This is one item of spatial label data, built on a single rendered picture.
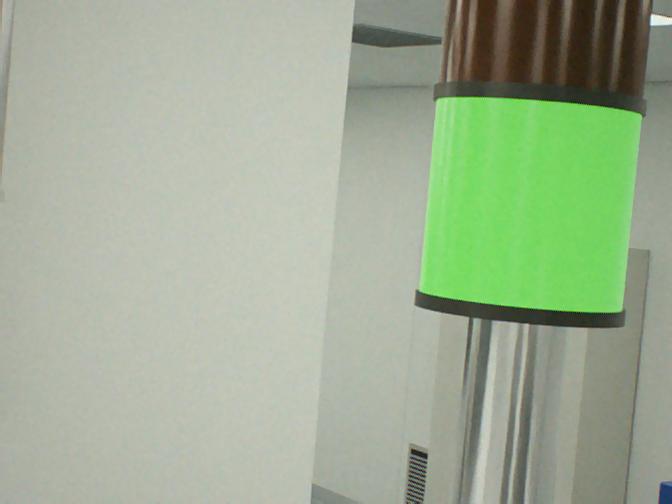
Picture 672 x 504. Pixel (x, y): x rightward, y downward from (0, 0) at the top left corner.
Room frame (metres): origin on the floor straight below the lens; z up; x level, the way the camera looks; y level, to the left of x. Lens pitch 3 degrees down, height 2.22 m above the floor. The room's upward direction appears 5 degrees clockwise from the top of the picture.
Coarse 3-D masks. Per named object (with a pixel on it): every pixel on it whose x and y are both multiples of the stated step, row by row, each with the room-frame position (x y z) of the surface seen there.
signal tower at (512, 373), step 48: (480, 96) 0.31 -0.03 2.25; (528, 96) 0.30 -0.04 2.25; (576, 96) 0.30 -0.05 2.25; (624, 96) 0.31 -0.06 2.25; (480, 336) 0.32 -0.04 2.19; (528, 336) 0.32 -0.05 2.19; (480, 384) 0.32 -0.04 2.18; (528, 384) 0.32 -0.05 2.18; (480, 432) 0.32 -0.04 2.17; (528, 432) 0.32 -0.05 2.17; (480, 480) 0.32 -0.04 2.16; (528, 480) 0.32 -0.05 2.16
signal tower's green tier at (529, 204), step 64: (448, 128) 0.32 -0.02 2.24; (512, 128) 0.30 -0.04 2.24; (576, 128) 0.30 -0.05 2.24; (640, 128) 0.32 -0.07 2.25; (448, 192) 0.31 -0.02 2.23; (512, 192) 0.30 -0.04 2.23; (576, 192) 0.30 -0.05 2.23; (448, 256) 0.31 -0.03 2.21; (512, 256) 0.30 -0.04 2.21; (576, 256) 0.30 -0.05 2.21
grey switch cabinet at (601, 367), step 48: (576, 336) 7.06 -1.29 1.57; (624, 336) 7.16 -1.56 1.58; (576, 384) 7.03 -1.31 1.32; (624, 384) 7.18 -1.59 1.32; (432, 432) 7.96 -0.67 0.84; (576, 432) 7.01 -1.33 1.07; (624, 432) 7.20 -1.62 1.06; (432, 480) 7.93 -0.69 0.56; (576, 480) 7.01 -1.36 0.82; (624, 480) 7.22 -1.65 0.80
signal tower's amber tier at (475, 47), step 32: (448, 0) 0.32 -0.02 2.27; (480, 0) 0.31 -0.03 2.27; (512, 0) 0.31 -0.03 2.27; (544, 0) 0.30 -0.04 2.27; (576, 0) 0.30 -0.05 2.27; (608, 0) 0.31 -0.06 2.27; (640, 0) 0.31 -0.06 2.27; (448, 32) 0.32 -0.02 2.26; (480, 32) 0.31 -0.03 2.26; (512, 32) 0.31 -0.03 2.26; (544, 32) 0.30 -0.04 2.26; (576, 32) 0.30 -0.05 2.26; (608, 32) 0.31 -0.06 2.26; (640, 32) 0.31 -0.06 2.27; (448, 64) 0.32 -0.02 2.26; (480, 64) 0.31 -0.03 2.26; (512, 64) 0.31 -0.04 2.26; (544, 64) 0.30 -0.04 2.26; (576, 64) 0.30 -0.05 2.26; (608, 64) 0.31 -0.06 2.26; (640, 64) 0.31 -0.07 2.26; (640, 96) 0.32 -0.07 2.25
